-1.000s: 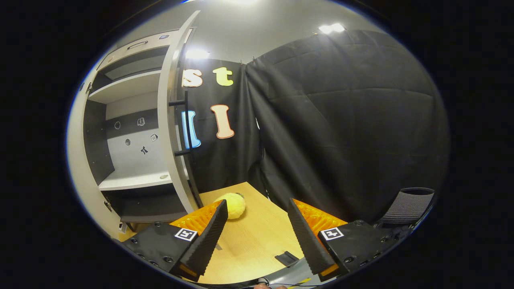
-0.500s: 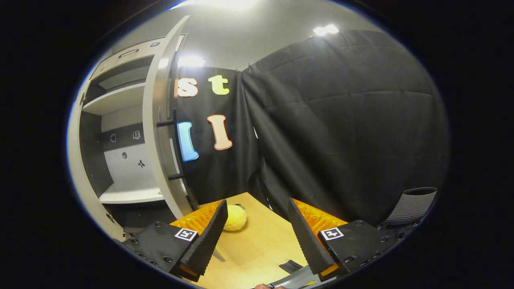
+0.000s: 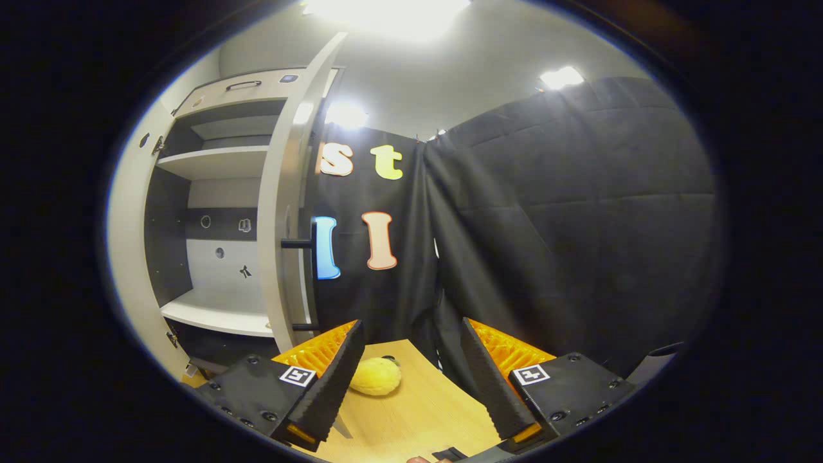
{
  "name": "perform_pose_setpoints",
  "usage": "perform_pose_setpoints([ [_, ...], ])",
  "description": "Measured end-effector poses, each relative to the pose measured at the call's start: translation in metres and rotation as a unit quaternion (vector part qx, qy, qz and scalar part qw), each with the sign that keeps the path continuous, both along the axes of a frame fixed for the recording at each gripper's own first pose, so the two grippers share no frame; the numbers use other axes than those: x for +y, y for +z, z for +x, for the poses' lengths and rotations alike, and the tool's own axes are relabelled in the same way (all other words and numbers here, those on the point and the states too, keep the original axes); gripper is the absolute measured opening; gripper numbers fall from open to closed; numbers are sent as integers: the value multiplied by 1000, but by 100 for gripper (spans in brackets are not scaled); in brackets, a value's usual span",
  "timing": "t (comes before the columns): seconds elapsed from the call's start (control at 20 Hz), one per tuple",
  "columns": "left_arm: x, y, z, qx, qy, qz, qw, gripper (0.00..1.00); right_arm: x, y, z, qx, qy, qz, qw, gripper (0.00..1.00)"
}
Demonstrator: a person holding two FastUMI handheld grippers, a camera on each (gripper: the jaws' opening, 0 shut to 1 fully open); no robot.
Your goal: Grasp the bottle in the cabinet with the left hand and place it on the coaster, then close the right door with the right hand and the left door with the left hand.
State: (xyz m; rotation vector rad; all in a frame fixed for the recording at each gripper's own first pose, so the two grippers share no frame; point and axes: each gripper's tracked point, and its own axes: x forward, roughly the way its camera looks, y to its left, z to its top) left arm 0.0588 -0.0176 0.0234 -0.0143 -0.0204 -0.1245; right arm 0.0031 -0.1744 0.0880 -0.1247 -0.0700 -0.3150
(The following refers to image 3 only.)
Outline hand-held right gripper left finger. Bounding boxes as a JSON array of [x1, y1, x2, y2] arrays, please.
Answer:
[[193, 320, 366, 452]]

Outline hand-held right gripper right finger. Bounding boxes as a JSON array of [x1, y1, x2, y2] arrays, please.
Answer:
[[460, 317, 637, 454]]

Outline white cabinet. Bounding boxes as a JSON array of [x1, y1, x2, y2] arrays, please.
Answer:
[[145, 64, 348, 367]]

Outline white cabinet shelf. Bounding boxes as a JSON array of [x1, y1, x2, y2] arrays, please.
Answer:
[[159, 288, 277, 338], [156, 145, 269, 181]]

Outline yellow plush toy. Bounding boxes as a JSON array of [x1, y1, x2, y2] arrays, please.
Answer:
[[347, 356, 403, 397]]

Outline black backdrop cloth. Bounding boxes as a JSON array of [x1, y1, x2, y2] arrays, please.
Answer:
[[302, 76, 718, 399]]

